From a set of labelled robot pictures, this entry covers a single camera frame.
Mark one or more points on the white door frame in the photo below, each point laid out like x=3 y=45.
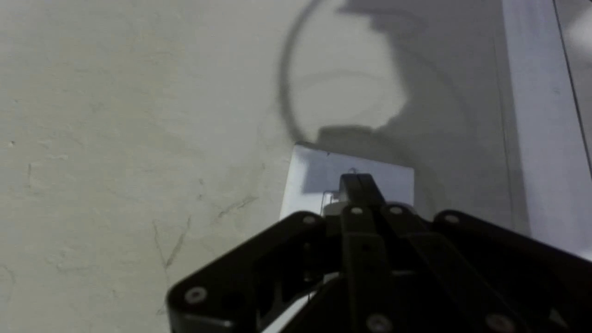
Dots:
x=556 y=163

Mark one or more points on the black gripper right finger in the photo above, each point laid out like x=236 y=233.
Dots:
x=456 y=272

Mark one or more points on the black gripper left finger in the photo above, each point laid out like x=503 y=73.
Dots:
x=249 y=287

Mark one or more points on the white wall light switch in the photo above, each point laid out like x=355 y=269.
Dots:
x=318 y=180

